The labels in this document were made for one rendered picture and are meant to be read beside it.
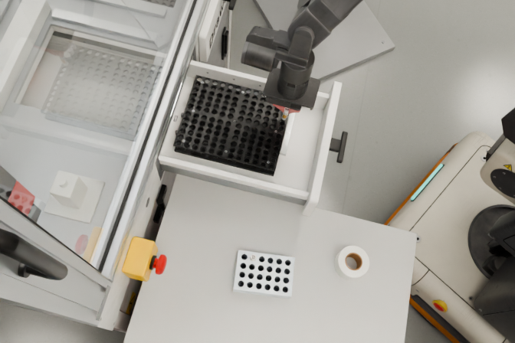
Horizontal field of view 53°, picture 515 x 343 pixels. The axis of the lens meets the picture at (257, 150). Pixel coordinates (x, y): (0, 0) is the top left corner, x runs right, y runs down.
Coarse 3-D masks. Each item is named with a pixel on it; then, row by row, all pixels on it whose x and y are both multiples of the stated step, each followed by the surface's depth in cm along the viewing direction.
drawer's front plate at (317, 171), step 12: (336, 84) 115; (336, 96) 114; (336, 108) 113; (324, 120) 115; (324, 132) 110; (324, 144) 109; (324, 156) 108; (312, 168) 116; (324, 168) 107; (312, 180) 109; (312, 192) 105; (312, 204) 106
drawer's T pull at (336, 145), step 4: (344, 132) 112; (344, 136) 112; (332, 140) 112; (336, 140) 112; (340, 140) 112; (344, 140) 112; (332, 144) 111; (336, 144) 111; (340, 144) 111; (344, 144) 111; (332, 148) 111; (336, 148) 111; (340, 148) 111; (344, 148) 111; (340, 152) 111; (340, 156) 110; (336, 160) 111; (340, 160) 110
